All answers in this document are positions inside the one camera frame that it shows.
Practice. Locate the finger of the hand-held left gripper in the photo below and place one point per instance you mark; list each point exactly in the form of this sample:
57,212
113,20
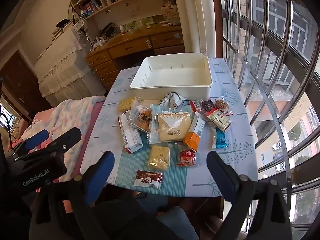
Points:
68,137
37,138

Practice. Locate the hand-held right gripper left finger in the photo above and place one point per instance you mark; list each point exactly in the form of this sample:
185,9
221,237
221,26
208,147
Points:
100,177

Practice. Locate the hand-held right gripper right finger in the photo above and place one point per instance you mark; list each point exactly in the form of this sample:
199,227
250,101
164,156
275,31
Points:
221,176

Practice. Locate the blue and white snack packet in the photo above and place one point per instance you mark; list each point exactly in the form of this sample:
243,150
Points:
221,139

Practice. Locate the red round snack packet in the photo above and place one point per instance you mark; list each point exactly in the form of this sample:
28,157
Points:
187,158

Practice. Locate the brown and white snack packet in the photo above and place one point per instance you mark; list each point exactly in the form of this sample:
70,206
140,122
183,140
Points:
147,179

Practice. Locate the orange and white snack packet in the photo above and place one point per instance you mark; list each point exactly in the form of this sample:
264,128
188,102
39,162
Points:
196,133

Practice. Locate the red striped white packet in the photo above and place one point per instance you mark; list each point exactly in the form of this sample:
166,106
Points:
130,135

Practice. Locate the yellow cake clear packet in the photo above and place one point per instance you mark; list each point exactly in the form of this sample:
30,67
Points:
159,157

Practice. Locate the large clear biscuit bag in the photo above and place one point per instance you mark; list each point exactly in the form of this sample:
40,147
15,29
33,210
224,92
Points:
171,127

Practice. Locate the clear nut snack packet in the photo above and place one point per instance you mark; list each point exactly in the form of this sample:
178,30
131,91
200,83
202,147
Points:
222,105

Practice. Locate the clear bread packet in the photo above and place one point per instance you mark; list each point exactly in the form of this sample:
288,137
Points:
142,120

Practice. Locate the white plastic storage box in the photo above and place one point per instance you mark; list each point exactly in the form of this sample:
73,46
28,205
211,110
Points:
175,75

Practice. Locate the pink and blue blanket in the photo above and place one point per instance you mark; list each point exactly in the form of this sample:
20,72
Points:
70,118

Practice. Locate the brown wooden door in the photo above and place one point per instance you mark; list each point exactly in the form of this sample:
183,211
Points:
17,80

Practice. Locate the person's leg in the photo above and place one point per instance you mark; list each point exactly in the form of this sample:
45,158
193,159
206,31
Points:
175,222

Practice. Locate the beige noodle snack packet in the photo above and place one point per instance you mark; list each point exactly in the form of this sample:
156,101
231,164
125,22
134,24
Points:
127,103

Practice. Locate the cream lace furniture cover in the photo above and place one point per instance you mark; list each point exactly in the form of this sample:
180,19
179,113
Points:
65,65

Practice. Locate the red barcode clear packet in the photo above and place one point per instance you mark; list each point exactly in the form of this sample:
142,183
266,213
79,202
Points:
197,106

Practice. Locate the white power strip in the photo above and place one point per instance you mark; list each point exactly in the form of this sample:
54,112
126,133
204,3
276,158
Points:
98,42

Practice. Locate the wooden desk with drawers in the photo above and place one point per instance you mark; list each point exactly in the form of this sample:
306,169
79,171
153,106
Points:
130,45

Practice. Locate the black floral box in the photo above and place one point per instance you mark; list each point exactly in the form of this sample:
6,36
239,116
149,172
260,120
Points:
109,31

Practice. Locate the metal window grille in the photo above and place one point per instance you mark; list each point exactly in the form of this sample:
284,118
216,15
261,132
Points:
275,55

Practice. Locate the cream curtain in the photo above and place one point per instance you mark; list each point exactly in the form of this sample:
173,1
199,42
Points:
192,17

